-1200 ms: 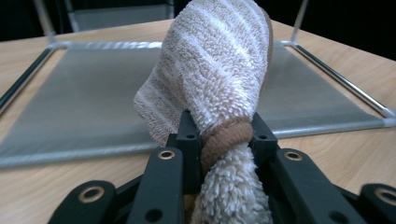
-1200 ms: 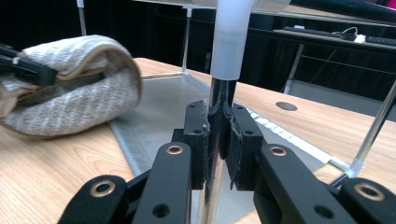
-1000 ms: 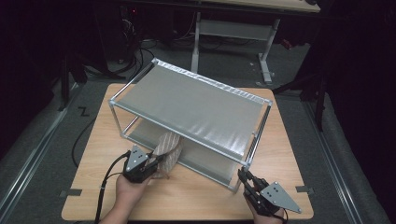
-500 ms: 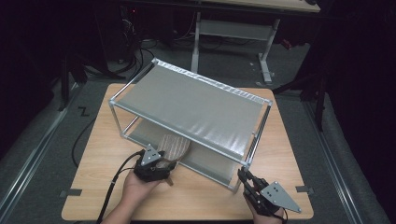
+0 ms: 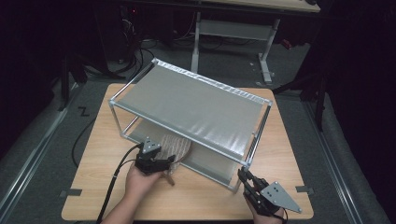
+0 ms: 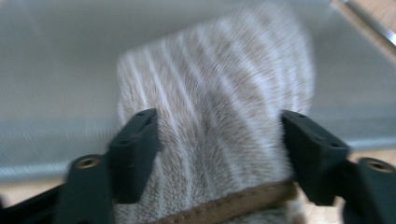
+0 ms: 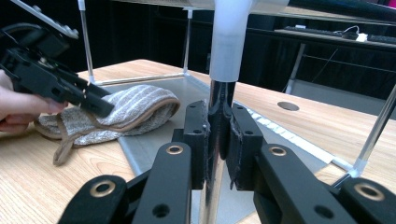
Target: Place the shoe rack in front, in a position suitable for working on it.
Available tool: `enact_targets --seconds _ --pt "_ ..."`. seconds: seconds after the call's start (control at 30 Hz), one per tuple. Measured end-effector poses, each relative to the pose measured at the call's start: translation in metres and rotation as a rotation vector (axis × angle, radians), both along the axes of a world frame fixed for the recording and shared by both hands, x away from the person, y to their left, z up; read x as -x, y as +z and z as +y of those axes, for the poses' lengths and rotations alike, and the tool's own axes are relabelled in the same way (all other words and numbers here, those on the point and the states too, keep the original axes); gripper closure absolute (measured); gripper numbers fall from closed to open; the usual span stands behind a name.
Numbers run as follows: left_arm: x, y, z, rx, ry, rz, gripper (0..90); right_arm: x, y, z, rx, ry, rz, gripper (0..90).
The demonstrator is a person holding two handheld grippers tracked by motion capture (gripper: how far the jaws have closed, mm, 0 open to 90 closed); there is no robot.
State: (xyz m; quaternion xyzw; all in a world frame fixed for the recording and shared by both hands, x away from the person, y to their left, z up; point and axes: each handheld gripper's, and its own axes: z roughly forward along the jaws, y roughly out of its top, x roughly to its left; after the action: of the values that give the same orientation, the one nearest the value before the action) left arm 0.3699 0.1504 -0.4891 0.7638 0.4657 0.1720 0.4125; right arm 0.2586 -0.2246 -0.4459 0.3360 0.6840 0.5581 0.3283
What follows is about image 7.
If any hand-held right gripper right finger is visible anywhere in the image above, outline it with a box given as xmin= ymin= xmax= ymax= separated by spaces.
xmin=224 ymin=103 xmax=266 ymax=191

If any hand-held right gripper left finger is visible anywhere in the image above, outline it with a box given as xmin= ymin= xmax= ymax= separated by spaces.
xmin=172 ymin=99 xmax=213 ymax=190

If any beige striped towel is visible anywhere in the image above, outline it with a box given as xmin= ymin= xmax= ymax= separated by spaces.
xmin=33 ymin=83 xmax=182 ymax=167

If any grey fabric metal shelf rack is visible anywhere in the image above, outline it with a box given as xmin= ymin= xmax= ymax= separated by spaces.
xmin=78 ymin=0 xmax=396 ymax=224

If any desk with white legs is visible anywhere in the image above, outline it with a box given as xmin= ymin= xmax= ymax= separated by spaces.
xmin=248 ymin=22 xmax=396 ymax=119

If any black keyboard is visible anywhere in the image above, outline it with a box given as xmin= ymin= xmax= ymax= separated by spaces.
xmin=367 ymin=35 xmax=396 ymax=45
xmin=283 ymin=25 xmax=344 ymax=38

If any left hand-held gripper black cable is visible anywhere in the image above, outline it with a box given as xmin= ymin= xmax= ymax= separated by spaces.
xmin=0 ymin=22 xmax=42 ymax=37

